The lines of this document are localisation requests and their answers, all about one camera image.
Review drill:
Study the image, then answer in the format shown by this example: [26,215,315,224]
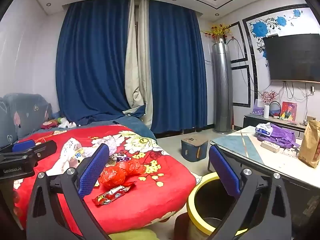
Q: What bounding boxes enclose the purple bag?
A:
[257,123,302,148]

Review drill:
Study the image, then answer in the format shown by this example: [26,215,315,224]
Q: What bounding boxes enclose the beige curtain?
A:
[124,0,153,128]

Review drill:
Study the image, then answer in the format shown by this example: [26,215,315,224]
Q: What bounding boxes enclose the round sand art ornament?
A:
[269,101,282,118]

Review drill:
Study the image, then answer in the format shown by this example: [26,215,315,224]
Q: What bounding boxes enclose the purple candy wrapper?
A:
[111,152,130,163]

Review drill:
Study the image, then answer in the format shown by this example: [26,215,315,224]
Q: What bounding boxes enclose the white patterned cloth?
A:
[46,138,87,177]

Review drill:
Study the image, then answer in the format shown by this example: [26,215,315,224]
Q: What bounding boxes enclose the white blue coffee table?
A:
[207,125,320,230]

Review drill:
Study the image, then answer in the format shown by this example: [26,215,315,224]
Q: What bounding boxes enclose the yellow rimmed trash bin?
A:
[186,172,250,240]

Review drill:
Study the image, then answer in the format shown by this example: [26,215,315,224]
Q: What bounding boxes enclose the blue storage stool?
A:
[181,134,208,162]

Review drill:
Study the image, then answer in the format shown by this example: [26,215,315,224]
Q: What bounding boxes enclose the yellow artificial flowers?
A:
[201,24,232,43]

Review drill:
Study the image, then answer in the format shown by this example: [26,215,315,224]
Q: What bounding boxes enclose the red floral blanket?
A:
[12,127,197,233]

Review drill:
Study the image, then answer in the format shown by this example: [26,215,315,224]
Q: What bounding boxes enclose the black television cabinet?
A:
[243,114,307,138]

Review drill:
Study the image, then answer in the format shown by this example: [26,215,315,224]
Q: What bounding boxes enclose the grey blue bed sheet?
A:
[50,116,157,140]

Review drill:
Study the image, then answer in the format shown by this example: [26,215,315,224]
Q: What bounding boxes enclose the purple tissue box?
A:
[253,99,265,115]

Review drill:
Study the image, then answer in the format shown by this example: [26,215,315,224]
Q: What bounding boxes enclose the colourful picture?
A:
[280,102,297,122]

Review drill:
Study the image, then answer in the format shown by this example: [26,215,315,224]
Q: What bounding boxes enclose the grey patterned sofa cushion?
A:
[0,93,53,148]

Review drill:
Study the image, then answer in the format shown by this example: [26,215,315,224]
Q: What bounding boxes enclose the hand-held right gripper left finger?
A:
[26,142,112,240]

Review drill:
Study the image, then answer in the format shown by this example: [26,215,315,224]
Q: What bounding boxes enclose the brown paper bag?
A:
[298,119,320,168]

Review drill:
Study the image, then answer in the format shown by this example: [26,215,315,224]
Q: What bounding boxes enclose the blue flower wall decal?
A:
[250,9,304,55]

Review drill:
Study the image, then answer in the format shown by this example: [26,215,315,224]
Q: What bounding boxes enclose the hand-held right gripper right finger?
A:
[207,144,293,240]

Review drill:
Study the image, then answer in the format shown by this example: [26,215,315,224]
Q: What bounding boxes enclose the red plastic bag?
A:
[99,158,147,189]

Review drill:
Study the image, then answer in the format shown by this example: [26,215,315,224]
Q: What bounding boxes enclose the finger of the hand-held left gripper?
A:
[0,139,38,155]
[0,140,57,167]

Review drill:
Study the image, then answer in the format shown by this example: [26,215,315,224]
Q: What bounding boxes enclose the red snack wrapper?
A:
[92,181,137,206]

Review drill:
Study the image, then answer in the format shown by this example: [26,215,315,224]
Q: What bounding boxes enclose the white blue tissue pack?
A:
[255,122,273,135]

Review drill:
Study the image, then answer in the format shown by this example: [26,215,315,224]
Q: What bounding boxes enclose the white plush toy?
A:
[58,117,77,128]

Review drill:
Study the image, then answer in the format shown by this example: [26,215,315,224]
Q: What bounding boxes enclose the silver tower air conditioner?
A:
[212,42,233,133]

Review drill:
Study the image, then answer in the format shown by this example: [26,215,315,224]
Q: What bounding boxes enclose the black wall television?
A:
[264,33,320,83]

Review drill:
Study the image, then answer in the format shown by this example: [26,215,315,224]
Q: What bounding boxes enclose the blue curtain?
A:
[55,0,133,127]
[149,0,208,133]

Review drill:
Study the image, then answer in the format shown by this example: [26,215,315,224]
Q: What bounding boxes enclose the red plush toy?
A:
[41,120,59,130]

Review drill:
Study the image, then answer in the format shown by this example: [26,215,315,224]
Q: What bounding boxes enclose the white power strip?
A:
[261,140,280,153]

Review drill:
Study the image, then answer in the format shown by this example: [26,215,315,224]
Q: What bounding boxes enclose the television cables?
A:
[281,81,315,100]

